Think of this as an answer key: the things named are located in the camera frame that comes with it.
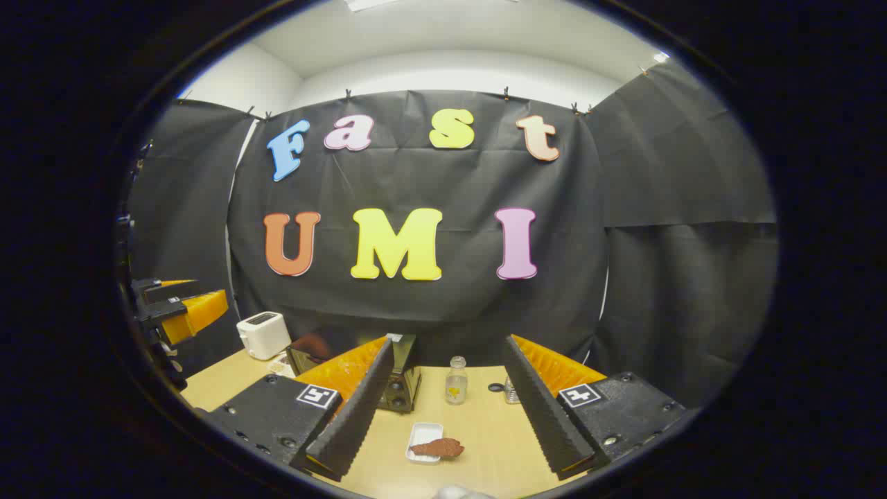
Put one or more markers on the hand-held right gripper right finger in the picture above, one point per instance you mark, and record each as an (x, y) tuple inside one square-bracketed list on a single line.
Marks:
[(540, 409)]

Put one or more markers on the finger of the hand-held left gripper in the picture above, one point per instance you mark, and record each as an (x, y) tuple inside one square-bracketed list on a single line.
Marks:
[(197, 315), (170, 291)]

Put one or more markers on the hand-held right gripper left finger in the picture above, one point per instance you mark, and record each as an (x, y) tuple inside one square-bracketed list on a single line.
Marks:
[(360, 409)]

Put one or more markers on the black electric oven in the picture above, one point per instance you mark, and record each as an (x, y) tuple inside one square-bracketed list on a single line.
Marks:
[(405, 384)]

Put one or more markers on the brown meat piece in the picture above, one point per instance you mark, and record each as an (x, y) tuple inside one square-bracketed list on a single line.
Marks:
[(438, 448)]

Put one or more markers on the clear glass jar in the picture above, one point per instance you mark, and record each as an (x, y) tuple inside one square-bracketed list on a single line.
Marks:
[(511, 395)]

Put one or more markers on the white rectangular tray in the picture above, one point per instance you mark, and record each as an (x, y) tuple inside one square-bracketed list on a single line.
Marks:
[(424, 431)]

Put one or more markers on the white toaster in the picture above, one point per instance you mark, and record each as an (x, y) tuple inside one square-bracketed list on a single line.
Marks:
[(263, 336)]

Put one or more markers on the clear glass bottle yellow label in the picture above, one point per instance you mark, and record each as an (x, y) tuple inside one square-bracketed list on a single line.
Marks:
[(456, 384)]

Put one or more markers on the small patterned packet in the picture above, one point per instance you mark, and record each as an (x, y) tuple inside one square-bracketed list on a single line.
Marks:
[(280, 365)]

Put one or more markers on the black backdrop cloth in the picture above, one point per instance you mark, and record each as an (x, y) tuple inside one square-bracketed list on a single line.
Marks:
[(416, 180)]

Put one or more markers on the ceiling light panel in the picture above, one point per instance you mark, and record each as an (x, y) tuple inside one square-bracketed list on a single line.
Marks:
[(371, 4)]

